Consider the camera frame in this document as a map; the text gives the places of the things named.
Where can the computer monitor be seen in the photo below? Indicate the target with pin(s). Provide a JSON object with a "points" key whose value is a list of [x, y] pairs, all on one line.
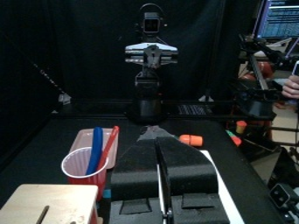
{"points": [[281, 20]]}

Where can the white cutting board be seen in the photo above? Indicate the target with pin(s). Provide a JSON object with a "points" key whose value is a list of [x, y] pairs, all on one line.
{"points": [[229, 201]]}

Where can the white text label sticker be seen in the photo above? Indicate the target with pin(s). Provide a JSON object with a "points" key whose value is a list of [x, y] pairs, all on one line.
{"points": [[192, 109]]}

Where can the person's hand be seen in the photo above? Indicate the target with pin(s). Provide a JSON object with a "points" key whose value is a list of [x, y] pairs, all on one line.
{"points": [[291, 87]]}

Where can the white frame corner bracket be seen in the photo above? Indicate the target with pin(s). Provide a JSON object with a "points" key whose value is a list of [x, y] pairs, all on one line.
{"points": [[64, 99], [206, 98]]}

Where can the green red toy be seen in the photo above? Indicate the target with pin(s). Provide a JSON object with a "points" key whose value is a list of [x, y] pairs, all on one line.
{"points": [[235, 138]]}

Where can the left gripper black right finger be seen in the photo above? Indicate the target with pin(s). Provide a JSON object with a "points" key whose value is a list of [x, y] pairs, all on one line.
{"points": [[191, 175]]}

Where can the red plastic utensil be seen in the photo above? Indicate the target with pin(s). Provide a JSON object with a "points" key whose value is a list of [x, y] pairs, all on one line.
{"points": [[110, 143]]}

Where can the orange yellow toy cylinder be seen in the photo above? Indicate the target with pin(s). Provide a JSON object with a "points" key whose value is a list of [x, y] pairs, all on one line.
{"points": [[241, 127]]}

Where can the small cyan block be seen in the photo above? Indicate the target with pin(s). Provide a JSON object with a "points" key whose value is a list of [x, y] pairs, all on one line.
{"points": [[107, 193]]}

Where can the tan square container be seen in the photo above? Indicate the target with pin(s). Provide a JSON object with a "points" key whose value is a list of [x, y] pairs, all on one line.
{"points": [[83, 137]]}

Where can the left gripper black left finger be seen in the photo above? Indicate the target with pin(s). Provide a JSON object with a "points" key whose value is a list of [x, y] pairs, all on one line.
{"points": [[134, 175]]}

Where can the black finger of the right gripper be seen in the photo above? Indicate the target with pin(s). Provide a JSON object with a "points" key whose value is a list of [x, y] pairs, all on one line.
{"points": [[156, 57], [147, 57]]}

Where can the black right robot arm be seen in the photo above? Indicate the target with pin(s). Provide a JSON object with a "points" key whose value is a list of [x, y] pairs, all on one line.
{"points": [[147, 106]]}

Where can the red round object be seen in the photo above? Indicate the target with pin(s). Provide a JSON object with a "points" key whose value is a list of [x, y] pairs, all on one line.
{"points": [[266, 70]]}

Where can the grey aluminium rail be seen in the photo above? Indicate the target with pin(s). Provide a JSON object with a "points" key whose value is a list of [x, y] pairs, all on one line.
{"points": [[259, 73]]}

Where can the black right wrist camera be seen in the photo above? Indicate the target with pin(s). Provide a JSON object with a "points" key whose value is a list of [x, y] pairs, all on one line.
{"points": [[151, 24]]}

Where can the blue plastic utensil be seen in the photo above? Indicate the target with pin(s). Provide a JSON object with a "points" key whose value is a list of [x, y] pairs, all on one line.
{"points": [[96, 145]]}

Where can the light wooden box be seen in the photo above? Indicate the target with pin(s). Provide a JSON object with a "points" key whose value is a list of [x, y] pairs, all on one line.
{"points": [[47, 199]]}

